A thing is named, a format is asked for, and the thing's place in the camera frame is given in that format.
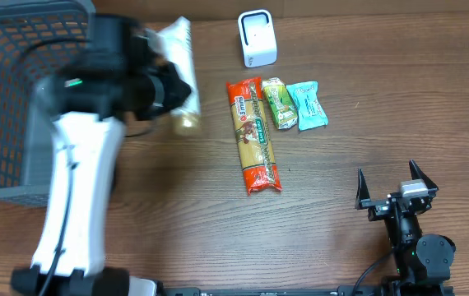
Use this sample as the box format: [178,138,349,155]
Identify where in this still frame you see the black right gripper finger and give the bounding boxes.
[355,168,371,209]
[409,160,439,192]

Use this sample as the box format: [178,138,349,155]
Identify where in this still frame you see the white bamboo tube bottle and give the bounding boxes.
[145,16,202,136]

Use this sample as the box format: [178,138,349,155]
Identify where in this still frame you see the teal wet wipes pack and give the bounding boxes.
[286,81,329,131]

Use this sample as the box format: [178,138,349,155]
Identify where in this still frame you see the green tea drink carton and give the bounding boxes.
[262,77,298,130]

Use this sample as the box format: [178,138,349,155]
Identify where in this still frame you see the San Remo spaghetti pack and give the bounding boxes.
[226,77,282,194]

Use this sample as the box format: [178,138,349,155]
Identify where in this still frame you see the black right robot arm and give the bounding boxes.
[351,160,456,295]

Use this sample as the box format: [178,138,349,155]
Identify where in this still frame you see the white barcode scanner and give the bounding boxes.
[238,9,277,68]

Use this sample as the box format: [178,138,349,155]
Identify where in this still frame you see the grey plastic basket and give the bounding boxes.
[0,0,95,207]

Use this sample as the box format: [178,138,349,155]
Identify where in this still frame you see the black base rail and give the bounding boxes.
[157,285,455,296]

